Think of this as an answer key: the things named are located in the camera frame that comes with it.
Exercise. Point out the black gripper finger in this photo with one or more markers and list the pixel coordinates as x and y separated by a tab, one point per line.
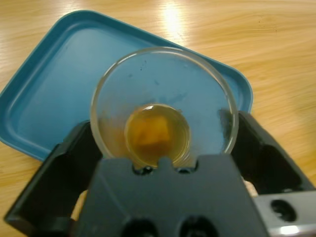
269	158
54	177

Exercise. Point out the clear drinking glass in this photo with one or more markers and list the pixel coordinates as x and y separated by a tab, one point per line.
158	103

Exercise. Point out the teal plastic tray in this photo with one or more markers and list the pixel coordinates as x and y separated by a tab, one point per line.
61	86

